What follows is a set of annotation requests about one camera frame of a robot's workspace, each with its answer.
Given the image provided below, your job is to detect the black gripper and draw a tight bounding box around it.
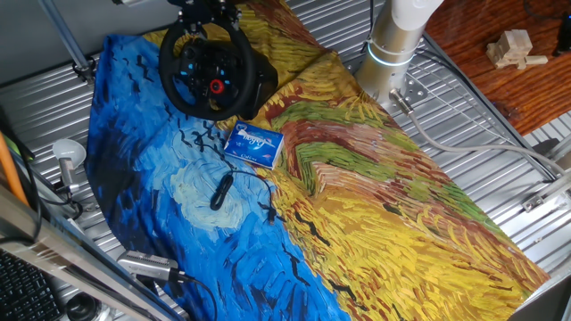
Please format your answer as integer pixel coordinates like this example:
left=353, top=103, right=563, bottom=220
left=168, top=0, right=243, bottom=36

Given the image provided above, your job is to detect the black steering wheel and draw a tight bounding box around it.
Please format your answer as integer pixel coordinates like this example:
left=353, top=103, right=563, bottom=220
left=158, top=18, right=259, bottom=122

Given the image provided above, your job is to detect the black wheel base housing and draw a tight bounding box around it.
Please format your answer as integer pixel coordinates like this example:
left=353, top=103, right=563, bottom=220
left=243, top=53, right=280, bottom=120

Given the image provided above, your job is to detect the blue tissue pack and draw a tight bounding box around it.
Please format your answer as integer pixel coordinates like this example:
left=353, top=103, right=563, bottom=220
left=222, top=119, right=286, bottom=171

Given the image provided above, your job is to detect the orange pole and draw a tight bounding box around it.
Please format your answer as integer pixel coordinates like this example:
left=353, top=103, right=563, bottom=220
left=0, top=131, right=30, bottom=207

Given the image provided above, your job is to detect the silver vented device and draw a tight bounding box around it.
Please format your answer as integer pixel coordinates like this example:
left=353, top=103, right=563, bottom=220
left=116, top=250, right=182, bottom=283

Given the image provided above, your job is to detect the painted blue yellow cloth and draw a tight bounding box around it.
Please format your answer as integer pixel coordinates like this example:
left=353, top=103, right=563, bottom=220
left=84, top=0, right=550, bottom=321

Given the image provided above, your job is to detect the wooden block puzzle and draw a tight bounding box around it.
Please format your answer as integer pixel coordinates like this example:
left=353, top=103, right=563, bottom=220
left=485, top=29, right=550, bottom=71

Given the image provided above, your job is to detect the black keyboard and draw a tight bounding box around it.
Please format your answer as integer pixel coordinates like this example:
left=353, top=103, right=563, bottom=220
left=0, top=249, right=63, bottom=321

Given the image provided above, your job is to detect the black silver device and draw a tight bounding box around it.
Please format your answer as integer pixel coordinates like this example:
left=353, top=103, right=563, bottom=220
left=552, top=12, right=571, bottom=57

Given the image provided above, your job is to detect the dark small box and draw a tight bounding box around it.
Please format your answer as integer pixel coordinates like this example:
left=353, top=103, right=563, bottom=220
left=533, top=137, right=563, bottom=157

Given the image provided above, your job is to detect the grey metal box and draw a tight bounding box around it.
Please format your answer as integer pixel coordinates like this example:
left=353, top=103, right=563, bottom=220
left=508, top=271, right=571, bottom=321

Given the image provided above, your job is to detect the aluminium frame pole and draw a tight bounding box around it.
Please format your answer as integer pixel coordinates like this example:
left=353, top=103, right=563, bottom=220
left=37, top=0, right=93, bottom=75

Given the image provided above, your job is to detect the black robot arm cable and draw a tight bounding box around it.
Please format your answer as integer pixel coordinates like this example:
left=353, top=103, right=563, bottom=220
left=364, top=0, right=378, bottom=53

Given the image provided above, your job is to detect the thin black wheel cable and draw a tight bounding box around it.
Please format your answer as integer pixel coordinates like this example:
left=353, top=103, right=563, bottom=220
left=191, top=122, right=278, bottom=226

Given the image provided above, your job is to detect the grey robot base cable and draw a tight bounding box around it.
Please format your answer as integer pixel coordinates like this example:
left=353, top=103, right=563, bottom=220
left=388, top=87, right=571, bottom=177

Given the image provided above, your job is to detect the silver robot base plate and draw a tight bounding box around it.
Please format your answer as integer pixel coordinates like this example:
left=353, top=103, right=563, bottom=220
left=345, top=53, right=429, bottom=115

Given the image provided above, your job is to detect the black device cable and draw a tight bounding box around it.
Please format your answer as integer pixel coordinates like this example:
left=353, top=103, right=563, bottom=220
left=171, top=269, right=219, bottom=321

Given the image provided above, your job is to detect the aluminium frame beam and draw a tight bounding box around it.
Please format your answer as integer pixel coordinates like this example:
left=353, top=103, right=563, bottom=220
left=0, top=185, right=184, bottom=321

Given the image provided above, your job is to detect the aluminium rail with bracket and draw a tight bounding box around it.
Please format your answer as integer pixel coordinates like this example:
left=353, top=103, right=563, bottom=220
left=520, top=171, right=571, bottom=213

